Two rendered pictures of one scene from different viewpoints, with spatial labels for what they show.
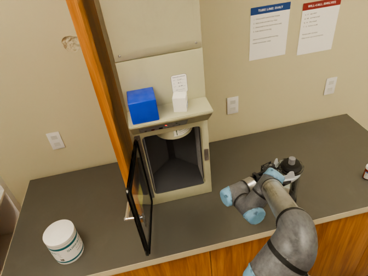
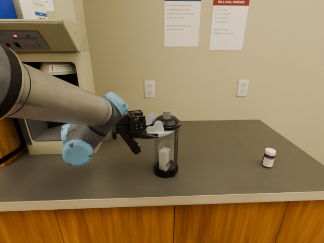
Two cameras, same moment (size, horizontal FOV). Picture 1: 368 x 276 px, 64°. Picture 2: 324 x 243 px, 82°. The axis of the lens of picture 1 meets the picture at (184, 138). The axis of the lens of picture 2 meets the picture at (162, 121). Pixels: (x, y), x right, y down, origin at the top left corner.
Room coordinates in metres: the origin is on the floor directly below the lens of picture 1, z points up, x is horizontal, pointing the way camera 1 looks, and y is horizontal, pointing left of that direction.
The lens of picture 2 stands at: (0.29, -0.49, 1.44)
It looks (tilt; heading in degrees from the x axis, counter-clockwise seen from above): 23 degrees down; 5
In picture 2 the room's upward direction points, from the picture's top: straight up
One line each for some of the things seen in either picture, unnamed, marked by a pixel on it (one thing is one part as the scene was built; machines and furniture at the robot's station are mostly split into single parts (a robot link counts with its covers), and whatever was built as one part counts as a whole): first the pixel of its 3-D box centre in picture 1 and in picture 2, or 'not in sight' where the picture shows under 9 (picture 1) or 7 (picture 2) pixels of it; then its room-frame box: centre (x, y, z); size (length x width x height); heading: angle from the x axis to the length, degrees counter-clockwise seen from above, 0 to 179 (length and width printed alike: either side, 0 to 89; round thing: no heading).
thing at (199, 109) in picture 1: (171, 121); (26, 36); (0.97, 0.04, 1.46); 0.32 x 0.12 x 0.10; 97
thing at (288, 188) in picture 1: (288, 182); (166, 146); (0.94, -0.46, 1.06); 0.11 x 0.11 x 0.21
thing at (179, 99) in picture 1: (180, 102); (33, 10); (0.98, 0.00, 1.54); 0.05 x 0.05 x 0.06; 81
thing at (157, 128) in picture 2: (291, 176); (159, 128); (0.88, -0.44, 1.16); 0.09 x 0.03 x 0.06; 88
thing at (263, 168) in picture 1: (265, 177); (128, 125); (0.89, -0.33, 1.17); 0.12 x 0.08 x 0.09; 112
